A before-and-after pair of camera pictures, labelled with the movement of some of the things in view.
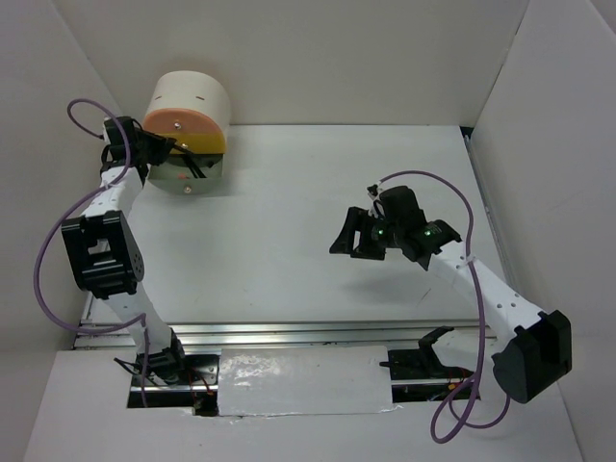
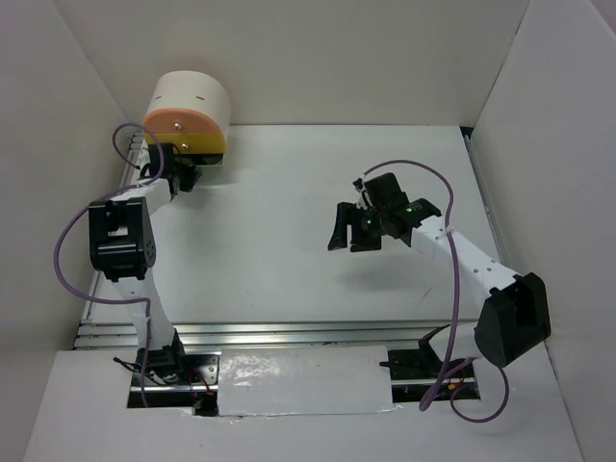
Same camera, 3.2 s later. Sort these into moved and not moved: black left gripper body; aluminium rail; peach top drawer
Moved: black left gripper body
Not moved: aluminium rail; peach top drawer
